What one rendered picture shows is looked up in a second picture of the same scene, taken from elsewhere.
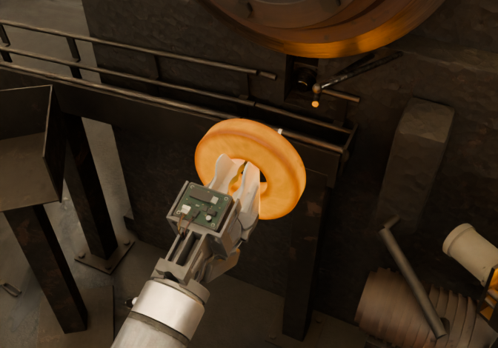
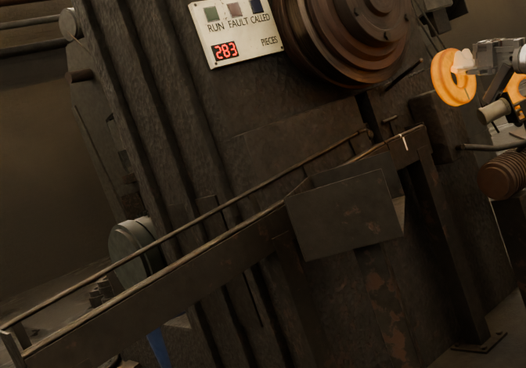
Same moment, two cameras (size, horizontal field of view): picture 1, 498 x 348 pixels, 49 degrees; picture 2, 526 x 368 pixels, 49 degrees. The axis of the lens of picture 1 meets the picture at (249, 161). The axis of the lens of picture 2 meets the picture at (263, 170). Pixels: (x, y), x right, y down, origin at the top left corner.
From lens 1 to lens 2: 1.76 m
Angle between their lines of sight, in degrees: 67
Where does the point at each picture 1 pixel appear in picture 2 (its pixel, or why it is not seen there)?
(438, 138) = not seen: hidden behind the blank
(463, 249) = (491, 108)
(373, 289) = (495, 163)
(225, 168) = (459, 61)
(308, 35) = (390, 59)
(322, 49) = (393, 69)
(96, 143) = not seen: outside the picture
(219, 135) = (443, 55)
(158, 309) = not seen: outside the picture
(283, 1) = (394, 27)
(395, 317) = (512, 160)
